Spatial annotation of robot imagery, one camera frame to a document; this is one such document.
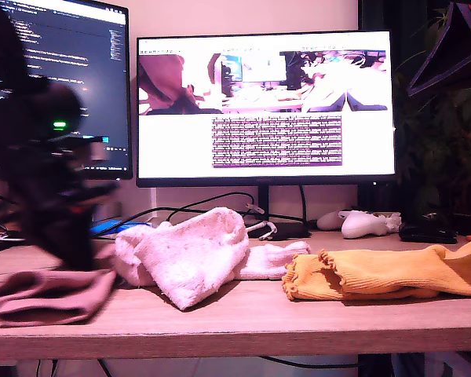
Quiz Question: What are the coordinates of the white terry sock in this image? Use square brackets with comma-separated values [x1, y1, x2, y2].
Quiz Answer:
[114, 221, 311, 287]
[135, 207, 250, 311]

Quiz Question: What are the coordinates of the orange frilled sock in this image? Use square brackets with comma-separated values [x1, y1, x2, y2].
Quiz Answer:
[280, 253, 443, 302]
[316, 235, 471, 296]

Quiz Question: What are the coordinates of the blue pouch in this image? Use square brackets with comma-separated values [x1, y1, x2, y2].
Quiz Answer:
[89, 219, 154, 239]

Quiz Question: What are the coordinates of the green houseplant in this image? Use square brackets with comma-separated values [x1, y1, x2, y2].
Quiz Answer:
[392, 2, 471, 236]

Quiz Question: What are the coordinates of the white screen monitor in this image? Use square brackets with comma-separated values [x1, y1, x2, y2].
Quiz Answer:
[135, 31, 397, 189]

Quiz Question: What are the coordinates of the small white crumpled object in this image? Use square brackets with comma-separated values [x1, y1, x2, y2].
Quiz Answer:
[383, 213, 402, 233]

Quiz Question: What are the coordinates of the black wallet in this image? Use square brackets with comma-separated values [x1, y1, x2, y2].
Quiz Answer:
[398, 221, 458, 245]

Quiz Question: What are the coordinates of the dark code screen monitor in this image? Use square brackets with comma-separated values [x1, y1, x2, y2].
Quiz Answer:
[0, 0, 133, 181]

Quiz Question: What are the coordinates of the white game controller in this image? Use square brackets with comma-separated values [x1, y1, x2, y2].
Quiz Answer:
[339, 210, 389, 240]

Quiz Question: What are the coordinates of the beige game controller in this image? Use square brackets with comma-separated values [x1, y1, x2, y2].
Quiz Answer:
[316, 211, 346, 232]

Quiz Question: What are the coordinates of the black monitor stand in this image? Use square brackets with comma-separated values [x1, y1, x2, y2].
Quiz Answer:
[246, 185, 312, 240]

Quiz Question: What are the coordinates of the long black cable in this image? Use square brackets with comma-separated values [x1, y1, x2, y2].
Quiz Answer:
[93, 191, 256, 236]

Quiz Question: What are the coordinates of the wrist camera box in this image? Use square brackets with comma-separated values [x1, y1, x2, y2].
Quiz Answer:
[86, 137, 109, 163]

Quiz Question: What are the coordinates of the white cable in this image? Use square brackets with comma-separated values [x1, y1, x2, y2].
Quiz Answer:
[249, 220, 278, 241]

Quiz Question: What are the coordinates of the black monitor cable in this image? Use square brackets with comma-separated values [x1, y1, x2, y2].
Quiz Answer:
[298, 185, 311, 232]

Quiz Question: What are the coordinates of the black cable under table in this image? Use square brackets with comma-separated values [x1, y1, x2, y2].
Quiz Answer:
[258, 355, 360, 371]

